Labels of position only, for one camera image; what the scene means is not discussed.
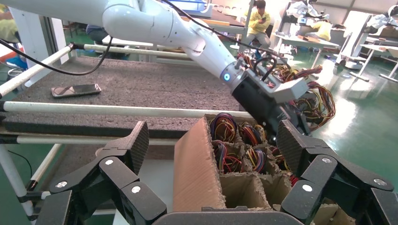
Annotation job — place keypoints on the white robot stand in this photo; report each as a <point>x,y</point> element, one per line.
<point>354,31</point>

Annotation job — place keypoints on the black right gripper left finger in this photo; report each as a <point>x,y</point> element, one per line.
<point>118,174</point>

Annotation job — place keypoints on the white upright column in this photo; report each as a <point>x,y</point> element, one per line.
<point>28,31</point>

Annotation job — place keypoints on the cardboard grid divider insert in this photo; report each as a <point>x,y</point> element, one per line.
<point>245,192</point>

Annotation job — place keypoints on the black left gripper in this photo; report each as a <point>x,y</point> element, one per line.
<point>261,105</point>

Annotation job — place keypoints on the seated person in yellow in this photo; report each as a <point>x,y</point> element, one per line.
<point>258,23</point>

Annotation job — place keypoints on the white metal frame pipe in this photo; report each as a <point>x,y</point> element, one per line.
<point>130,50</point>
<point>46,161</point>
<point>12,177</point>
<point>31,73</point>
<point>77,140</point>
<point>93,109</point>

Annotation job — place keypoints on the white humanoid robot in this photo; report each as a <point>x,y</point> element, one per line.
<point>381,20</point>

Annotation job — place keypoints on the blue plastic bin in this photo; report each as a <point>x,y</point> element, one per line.
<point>189,6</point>

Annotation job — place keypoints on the brown cardboard box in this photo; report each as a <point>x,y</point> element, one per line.
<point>196,174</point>

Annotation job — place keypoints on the person in green-yellow shirt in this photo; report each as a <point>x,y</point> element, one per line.
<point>7,29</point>

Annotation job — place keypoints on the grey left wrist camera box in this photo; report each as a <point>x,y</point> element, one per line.
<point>289,90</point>

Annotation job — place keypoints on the black smartphone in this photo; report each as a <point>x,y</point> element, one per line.
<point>76,90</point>

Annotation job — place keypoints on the dark grey foam mat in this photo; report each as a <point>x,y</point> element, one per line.
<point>140,84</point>

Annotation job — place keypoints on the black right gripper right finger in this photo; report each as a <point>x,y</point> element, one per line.
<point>323,174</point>

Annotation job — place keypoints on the white work table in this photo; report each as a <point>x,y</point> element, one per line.
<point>373,47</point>
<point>304,40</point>

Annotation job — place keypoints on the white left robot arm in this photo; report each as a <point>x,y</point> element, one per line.
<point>140,18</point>

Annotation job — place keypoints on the person in blue jeans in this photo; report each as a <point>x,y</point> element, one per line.
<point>96,31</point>

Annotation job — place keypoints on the person in yellow shirt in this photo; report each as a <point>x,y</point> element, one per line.
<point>323,29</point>

